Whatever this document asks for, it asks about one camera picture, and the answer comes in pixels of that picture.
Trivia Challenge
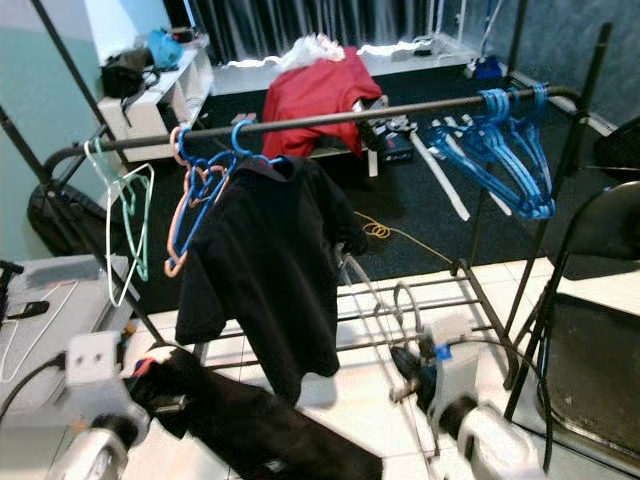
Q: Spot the green plastic hanger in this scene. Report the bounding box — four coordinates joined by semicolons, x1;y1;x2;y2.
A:
105;145;158;286

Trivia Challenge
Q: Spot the orange plastic hanger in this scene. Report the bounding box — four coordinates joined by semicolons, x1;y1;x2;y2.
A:
163;128;231;279

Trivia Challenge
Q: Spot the white plastic hanger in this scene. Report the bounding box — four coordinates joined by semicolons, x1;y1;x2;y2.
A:
97;140;156;308

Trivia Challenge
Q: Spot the blue plastic hanger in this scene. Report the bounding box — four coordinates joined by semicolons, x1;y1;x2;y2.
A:
230;120;291;171
500;83;558;221
175;155;231;263
425;88;556;221

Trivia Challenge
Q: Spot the grey plastic storage box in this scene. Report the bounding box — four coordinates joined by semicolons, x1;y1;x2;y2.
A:
0;255;131;441

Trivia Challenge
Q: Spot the black carpet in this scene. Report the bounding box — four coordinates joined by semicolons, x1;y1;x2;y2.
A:
50;65;640;291

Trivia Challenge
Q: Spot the small black flat gadget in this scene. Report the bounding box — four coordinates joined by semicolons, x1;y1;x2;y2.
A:
5;300;51;321

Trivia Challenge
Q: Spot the black t-shirt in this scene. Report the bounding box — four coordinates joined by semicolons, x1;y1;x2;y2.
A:
175;155;369;406

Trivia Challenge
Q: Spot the black folding chair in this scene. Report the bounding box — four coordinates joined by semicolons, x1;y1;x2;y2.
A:
500;180;640;471

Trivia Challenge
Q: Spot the white plank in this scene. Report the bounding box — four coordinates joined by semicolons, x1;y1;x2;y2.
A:
410;130;473;223

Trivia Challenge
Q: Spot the black backpack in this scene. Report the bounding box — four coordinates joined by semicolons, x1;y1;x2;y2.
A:
28;182;121;259

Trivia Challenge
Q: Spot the black electronic box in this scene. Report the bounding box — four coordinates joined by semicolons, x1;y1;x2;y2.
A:
370;125;416;166

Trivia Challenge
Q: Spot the black metal clothes rack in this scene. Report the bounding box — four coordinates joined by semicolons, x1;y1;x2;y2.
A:
0;0;616;421

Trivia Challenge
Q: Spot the red garment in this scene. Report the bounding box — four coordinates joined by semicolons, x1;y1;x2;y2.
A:
262;47;383;161

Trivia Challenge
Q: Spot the white shelf unit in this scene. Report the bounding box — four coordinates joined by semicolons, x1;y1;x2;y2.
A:
98;42;214;161

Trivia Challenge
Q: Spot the blue floor mop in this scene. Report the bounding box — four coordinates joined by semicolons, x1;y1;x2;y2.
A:
465;0;511;81

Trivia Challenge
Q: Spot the black bag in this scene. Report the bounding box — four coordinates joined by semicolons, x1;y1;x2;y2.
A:
101;48;156;99

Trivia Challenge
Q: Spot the white cloth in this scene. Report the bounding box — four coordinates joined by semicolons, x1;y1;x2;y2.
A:
285;35;346;73

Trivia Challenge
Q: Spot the blue bag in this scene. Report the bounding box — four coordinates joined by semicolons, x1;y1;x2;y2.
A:
145;28;183;71

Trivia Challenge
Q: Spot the dark striped curtain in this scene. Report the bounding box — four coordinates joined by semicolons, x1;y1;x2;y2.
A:
185;0;436;63

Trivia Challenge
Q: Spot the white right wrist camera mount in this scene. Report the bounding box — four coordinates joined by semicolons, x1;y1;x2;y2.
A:
418;318;483;426

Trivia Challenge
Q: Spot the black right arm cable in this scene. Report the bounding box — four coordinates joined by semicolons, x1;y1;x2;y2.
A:
470;335;556;471

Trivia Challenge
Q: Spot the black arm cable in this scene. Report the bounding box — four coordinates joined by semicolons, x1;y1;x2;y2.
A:
470;335;556;471
0;350;73;421

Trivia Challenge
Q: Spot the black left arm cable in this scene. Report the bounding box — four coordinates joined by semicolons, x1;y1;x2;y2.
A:
0;350;73;421

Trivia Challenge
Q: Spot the yellow cable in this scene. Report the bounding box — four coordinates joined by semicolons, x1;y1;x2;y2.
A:
355;210;456;269

